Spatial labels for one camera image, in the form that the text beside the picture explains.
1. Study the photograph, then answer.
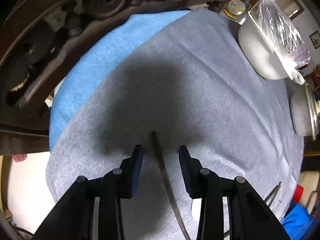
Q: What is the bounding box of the dark metal chopstick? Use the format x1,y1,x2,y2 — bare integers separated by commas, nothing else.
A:
264,181,281,207
150,131,191,240

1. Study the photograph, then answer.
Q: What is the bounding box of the white plastic spoon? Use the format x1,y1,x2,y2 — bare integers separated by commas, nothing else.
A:
191,198,202,224

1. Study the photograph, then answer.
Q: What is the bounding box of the steel pot with lid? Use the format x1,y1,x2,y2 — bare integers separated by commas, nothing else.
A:
290,83,319,141

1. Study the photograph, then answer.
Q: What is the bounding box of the grey table cloth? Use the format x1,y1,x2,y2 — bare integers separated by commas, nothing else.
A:
46,9,304,239

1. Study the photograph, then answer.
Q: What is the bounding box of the white bowl with plastic bag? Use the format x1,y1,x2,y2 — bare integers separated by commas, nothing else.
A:
238,0,311,85

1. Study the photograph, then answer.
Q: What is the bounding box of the blue table cloth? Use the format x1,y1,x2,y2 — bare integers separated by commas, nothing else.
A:
49,10,188,150

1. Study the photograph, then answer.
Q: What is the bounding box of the dark wooden sideboard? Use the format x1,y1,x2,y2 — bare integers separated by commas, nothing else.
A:
1,0,230,155

